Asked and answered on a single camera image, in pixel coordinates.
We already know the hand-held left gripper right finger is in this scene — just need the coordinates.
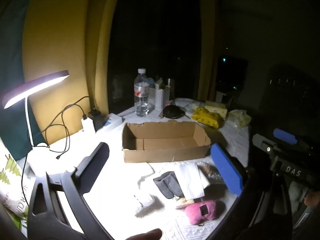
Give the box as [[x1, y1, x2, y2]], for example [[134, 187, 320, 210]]
[[205, 143, 293, 240]]

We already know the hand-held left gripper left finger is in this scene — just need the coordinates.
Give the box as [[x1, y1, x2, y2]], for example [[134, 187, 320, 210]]
[[27, 142, 118, 240]]

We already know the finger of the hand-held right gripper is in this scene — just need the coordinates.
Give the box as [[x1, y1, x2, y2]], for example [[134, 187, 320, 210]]
[[252, 134, 278, 155], [273, 128, 315, 155]]

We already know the brown fuzzy cloth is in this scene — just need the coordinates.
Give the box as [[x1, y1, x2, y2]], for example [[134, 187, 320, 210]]
[[195, 162, 225, 185]]

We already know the white striped towel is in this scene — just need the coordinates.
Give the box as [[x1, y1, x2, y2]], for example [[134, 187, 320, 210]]
[[178, 164, 211, 199]]

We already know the pink plush toy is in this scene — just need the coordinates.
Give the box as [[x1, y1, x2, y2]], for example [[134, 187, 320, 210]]
[[176, 199, 226, 226]]

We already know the small beige green soft toy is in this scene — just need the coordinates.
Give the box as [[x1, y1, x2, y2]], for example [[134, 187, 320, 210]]
[[176, 197, 198, 209]]

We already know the white embossed paper towel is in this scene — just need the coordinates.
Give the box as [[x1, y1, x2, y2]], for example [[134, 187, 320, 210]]
[[134, 192, 156, 208], [137, 163, 156, 188]]

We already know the grey quilted mitt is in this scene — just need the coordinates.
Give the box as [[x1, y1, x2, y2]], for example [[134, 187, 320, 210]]
[[153, 171, 185, 199]]

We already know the cardboard box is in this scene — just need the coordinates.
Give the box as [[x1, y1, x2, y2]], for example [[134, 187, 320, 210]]
[[122, 121, 212, 163]]

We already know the person's right hand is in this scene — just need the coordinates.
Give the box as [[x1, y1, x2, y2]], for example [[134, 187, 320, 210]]
[[304, 192, 320, 208]]

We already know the person's left hand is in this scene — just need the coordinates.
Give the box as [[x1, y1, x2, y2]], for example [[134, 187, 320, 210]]
[[125, 228, 163, 240]]

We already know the white textured tablecloth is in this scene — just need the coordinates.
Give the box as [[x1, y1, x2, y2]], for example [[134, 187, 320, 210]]
[[24, 97, 251, 240]]

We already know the pale yellow plastic bag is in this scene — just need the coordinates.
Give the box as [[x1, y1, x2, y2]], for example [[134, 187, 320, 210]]
[[226, 109, 252, 130]]

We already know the white charger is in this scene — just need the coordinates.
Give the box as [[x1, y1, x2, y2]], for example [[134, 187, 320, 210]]
[[81, 115, 96, 133]]

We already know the black power adapter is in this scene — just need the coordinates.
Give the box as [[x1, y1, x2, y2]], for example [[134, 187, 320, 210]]
[[88, 109, 105, 130]]

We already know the white power strip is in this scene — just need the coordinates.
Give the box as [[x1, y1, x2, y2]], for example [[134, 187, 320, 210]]
[[96, 113, 125, 133]]

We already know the pale yellow tissue packet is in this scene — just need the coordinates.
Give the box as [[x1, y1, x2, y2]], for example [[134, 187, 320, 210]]
[[205, 101, 228, 117]]

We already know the dark box with green light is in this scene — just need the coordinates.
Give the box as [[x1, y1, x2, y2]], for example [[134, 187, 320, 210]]
[[216, 54, 248, 101]]

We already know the clear plastic water bottle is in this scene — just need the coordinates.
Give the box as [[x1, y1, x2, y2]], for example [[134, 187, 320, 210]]
[[134, 68, 150, 117]]

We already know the white tissue packet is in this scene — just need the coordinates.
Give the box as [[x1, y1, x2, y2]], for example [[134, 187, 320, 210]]
[[175, 97, 206, 113]]

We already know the black round object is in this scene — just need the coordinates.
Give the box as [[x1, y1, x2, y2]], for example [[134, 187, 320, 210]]
[[162, 105, 186, 119]]

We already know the white perforated pen holder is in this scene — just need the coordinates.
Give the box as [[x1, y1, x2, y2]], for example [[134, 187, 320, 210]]
[[149, 80, 171, 110]]

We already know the white desk lamp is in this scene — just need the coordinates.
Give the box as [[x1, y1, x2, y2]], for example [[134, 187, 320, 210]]
[[2, 70, 75, 180]]

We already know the dark metal bottle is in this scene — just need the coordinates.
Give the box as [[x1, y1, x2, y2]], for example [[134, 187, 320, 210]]
[[167, 78, 176, 100]]

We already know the dark teal cushion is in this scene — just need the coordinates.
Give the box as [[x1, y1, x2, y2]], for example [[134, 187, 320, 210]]
[[0, 5, 42, 161]]

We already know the yellow curtain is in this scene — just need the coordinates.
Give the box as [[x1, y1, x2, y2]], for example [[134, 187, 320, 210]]
[[22, 0, 123, 146]]

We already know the black charger cable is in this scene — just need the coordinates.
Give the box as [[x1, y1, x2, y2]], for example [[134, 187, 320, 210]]
[[47, 104, 88, 159]]

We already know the black adapter cable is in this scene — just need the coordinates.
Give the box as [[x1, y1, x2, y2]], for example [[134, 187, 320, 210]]
[[40, 96, 97, 145]]

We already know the black lamp cable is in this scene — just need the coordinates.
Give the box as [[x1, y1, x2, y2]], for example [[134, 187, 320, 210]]
[[20, 155, 29, 207]]

